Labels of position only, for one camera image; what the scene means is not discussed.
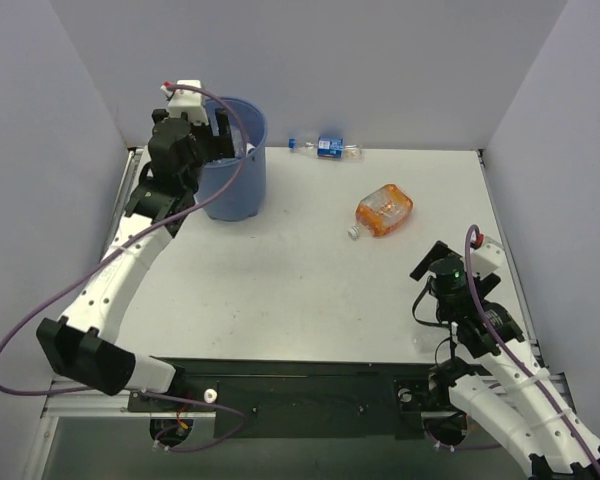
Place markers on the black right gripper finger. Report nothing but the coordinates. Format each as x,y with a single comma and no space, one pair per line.
438,251
487,285

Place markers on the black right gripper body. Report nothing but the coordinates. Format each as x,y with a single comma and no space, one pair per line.
427,261

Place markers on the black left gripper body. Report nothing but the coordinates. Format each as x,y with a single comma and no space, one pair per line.
219,134

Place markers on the long clear plastic bottle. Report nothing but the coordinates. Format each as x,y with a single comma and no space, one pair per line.
241,148

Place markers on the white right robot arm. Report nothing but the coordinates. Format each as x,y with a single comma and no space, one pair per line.
349,261

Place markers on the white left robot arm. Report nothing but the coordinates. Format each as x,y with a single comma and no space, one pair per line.
81,344

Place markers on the blue plastic bin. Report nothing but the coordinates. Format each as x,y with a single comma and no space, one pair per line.
245,195

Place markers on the crushed clear plastic bottle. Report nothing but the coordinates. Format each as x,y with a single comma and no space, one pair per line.
426,343

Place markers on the orange plastic bottle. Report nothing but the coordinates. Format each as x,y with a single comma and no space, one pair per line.
381,212

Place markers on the blue cap labelled bottle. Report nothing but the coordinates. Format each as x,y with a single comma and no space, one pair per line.
325,147

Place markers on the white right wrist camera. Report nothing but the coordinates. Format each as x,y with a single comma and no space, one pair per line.
486,256

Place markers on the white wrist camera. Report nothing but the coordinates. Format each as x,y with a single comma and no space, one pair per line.
188,102
486,256

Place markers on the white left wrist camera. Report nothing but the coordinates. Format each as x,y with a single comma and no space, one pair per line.
188,102

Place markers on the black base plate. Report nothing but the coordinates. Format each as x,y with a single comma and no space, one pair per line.
308,400

